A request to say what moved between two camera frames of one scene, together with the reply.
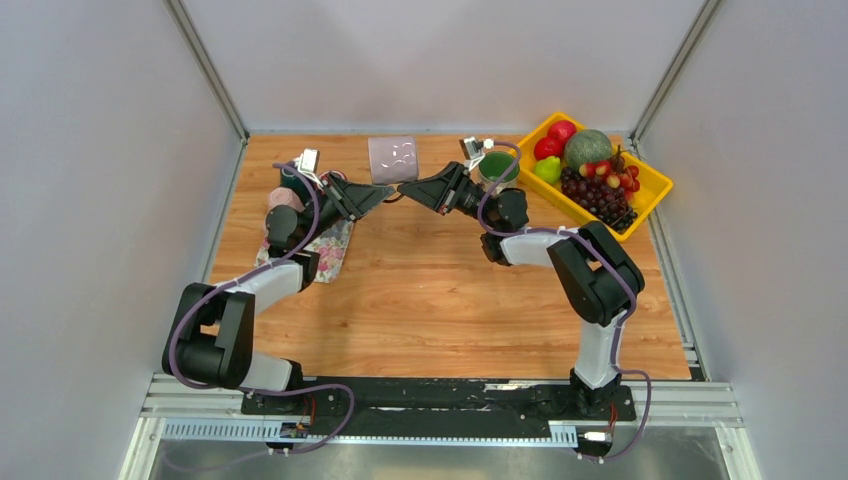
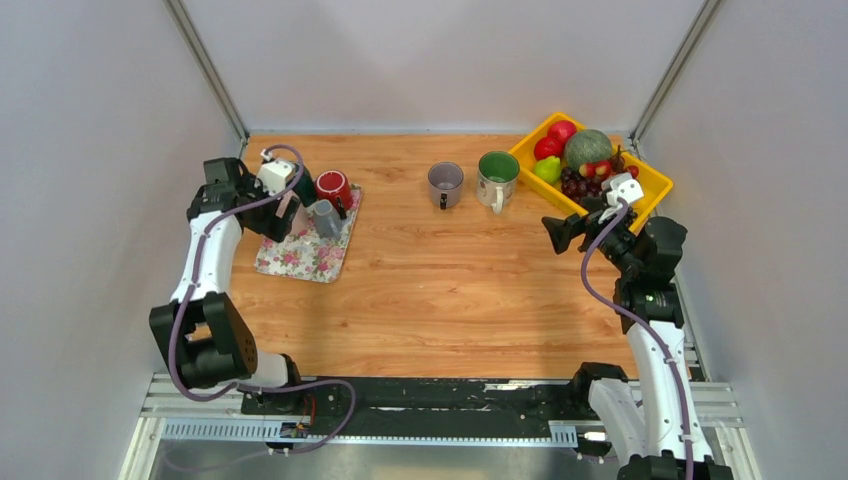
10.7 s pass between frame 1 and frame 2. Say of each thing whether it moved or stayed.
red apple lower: stayed
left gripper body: moved
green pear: stayed
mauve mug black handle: moved
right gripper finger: moved
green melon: stayed
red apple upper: stayed
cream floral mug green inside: stayed
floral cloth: stayed
